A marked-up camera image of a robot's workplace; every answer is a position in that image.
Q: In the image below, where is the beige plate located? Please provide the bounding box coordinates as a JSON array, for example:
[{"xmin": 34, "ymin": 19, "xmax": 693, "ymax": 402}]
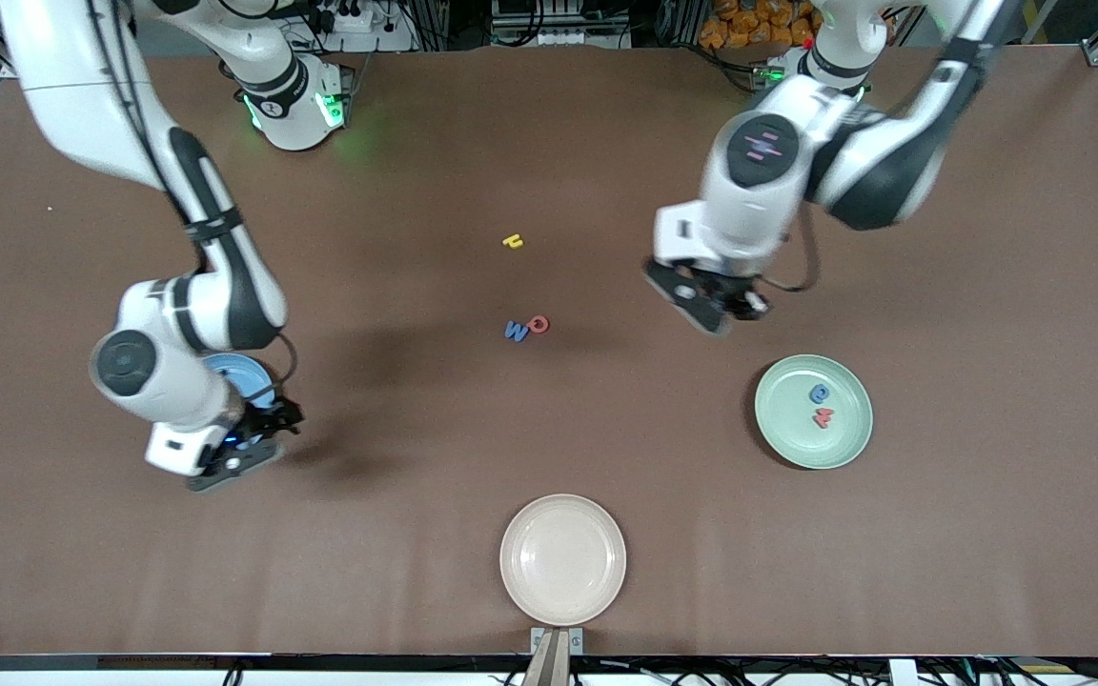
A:
[{"xmin": 499, "ymin": 494, "xmax": 627, "ymax": 628}]

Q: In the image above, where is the background electronics unit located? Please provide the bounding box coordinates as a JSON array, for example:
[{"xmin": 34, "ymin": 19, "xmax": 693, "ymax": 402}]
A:
[{"xmin": 490, "ymin": 0, "xmax": 633, "ymax": 49}]

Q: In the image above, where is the blue plate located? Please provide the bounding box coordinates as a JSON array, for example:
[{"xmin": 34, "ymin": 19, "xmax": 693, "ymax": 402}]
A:
[{"xmin": 198, "ymin": 353, "xmax": 278, "ymax": 413}]

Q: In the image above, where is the orange object pile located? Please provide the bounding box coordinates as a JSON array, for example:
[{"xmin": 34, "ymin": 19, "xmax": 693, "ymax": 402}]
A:
[{"xmin": 699, "ymin": 0, "xmax": 812, "ymax": 50}]

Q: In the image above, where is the black cable below table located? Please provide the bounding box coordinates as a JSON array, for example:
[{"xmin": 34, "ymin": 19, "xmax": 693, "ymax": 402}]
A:
[{"xmin": 930, "ymin": 636, "xmax": 1098, "ymax": 686}]

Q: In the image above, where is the small metal bracket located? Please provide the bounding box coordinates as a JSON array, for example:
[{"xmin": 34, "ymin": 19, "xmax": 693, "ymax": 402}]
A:
[{"xmin": 530, "ymin": 627, "xmax": 584, "ymax": 656}]

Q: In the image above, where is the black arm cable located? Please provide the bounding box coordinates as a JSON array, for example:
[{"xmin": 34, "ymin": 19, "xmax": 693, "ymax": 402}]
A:
[
  {"xmin": 82, "ymin": 0, "xmax": 298, "ymax": 387},
  {"xmin": 759, "ymin": 0, "xmax": 1007, "ymax": 293}
]

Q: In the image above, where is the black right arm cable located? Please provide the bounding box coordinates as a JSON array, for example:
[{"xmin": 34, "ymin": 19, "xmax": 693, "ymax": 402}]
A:
[{"xmin": 82, "ymin": 0, "xmax": 298, "ymax": 387}]

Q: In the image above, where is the green plate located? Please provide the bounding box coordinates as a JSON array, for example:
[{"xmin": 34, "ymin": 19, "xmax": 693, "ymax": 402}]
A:
[{"xmin": 754, "ymin": 354, "xmax": 874, "ymax": 471}]

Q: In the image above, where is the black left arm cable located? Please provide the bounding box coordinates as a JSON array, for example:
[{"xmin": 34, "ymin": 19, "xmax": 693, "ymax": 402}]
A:
[{"xmin": 759, "ymin": 0, "xmax": 1007, "ymax": 293}]

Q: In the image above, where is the white power strip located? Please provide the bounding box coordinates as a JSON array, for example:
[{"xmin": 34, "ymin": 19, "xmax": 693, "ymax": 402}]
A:
[{"xmin": 315, "ymin": 0, "xmax": 417, "ymax": 53}]

